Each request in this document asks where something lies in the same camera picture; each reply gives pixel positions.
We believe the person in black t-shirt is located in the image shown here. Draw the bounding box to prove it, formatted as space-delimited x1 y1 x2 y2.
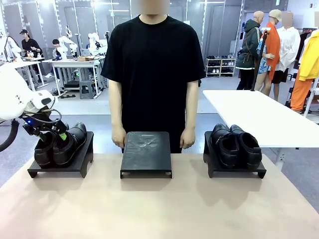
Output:
101 4 206 154

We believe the mannequin in orange garment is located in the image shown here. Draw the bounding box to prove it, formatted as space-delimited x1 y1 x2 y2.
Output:
254 9 283 102

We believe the white shoe rack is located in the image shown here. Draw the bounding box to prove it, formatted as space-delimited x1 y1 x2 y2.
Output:
205 55 237 78

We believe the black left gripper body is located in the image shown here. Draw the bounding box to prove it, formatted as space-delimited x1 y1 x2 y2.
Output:
22 114 70 136

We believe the person's left forearm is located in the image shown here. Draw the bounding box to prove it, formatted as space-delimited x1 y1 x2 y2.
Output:
185 79 200 130

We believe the grey plastic stool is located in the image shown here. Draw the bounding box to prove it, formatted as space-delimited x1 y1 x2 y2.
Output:
79 81 95 100

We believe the black shoe stand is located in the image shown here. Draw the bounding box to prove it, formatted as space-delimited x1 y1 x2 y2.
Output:
120 131 173 179
203 131 267 179
27 131 95 179

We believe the black tripod pole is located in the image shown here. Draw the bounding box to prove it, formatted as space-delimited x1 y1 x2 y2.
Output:
250 27 272 92

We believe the black thick-soled leather shoe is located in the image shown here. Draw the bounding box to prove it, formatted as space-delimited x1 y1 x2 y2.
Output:
34 131 58 168
52 121 87 166

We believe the white background work table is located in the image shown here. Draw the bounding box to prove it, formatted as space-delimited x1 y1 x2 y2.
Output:
9 57 46 92
50 56 105 98

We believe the white side table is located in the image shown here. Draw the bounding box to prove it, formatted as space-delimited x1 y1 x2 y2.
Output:
202 89 319 172

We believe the black buckle leather shoe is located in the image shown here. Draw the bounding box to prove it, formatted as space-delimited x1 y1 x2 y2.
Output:
229 124 263 170
210 123 240 169

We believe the mannequin in white shirt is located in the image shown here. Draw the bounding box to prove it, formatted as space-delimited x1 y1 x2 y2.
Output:
271 11 302 85

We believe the person's right hand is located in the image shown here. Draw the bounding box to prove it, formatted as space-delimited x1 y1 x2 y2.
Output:
112 128 127 148

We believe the person with black cap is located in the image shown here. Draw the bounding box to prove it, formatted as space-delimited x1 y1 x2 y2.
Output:
19 29 43 83

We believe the mannequin in dark green jacket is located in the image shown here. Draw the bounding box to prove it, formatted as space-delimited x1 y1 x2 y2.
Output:
235 11 266 91

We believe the seated person in grey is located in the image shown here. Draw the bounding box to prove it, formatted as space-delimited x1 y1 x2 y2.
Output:
46 38 66 78

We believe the thick black robot hose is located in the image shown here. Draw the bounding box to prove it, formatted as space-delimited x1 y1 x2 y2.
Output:
0 119 19 152

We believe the person's right forearm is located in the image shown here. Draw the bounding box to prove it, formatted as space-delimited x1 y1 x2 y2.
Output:
109 79 124 131

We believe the yellow and orange clothing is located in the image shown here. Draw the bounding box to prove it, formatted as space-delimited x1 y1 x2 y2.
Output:
290 28 319 113

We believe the person's left hand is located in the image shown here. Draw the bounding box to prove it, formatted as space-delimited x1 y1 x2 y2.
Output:
179 128 196 150

